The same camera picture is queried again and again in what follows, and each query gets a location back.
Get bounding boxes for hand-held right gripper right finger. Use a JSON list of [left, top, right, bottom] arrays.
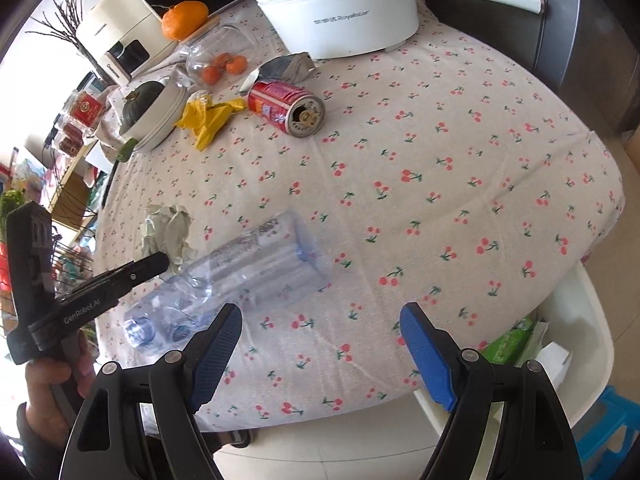
[[400, 302, 586, 480]]

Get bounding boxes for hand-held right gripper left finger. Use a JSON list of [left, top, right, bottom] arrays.
[[62, 302, 244, 480]]

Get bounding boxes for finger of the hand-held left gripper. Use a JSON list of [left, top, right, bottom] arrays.
[[92, 251, 171, 295]]

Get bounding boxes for green snack wrapper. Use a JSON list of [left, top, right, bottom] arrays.
[[482, 317, 536, 366]]

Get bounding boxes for clear plastic bottle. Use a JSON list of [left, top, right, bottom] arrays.
[[122, 210, 333, 356]]

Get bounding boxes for white carton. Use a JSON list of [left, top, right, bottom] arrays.
[[534, 339, 573, 386]]

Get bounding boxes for white plastic bin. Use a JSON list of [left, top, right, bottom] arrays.
[[412, 260, 616, 461]]

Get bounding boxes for person's left forearm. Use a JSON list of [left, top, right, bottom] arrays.
[[0, 402, 71, 480]]

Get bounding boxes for person's left hand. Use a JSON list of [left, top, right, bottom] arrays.
[[25, 332, 98, 441]]

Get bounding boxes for crumpled white paper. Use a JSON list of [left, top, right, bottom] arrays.
[[141, 203, 197, 266]]

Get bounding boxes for green leafy herbs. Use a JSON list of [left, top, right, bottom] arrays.
[[0, 189, 22, 222]]

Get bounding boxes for black pen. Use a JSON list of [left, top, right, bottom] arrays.
[[101, 160, 119, 207]]

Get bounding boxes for small red label jar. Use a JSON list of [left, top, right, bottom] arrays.
[[52, 122, 83, 158]]

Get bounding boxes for cherry print tablecloth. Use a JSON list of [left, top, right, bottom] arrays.
[[92, 0, 626, 433]]

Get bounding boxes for white bowl with green squash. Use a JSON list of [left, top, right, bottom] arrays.
[[119, 80, 190, 153]]

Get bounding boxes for yellow snack wrapper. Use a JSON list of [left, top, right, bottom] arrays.
[[175, 91, 248, 153]]

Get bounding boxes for dark green squash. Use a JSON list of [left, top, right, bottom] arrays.
[[121, 81, 166, 128]]

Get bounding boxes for blue plastic stool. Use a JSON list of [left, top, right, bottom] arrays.
[[575, 385, 626, 471]]

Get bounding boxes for red drink can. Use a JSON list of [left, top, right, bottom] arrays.
[[247, 79, 326, 140]]

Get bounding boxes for glass jar with cork lid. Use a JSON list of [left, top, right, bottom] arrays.
[[180, 19, 258, 86]]

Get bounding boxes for cream air fryer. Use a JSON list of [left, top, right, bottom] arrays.
[[75, 0, 181, 88]]

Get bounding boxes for silver foil packet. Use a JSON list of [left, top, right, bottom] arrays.
[[240, 52, 316, 93]]

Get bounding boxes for large tangerine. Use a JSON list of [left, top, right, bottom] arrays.
[[161, 1, 209, 42]]

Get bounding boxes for white electric pot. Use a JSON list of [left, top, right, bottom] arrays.
[[235, 0, 543, 60]]

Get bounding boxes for grey refrigerator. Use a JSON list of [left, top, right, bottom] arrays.
[[520, 0, 640, 133]]

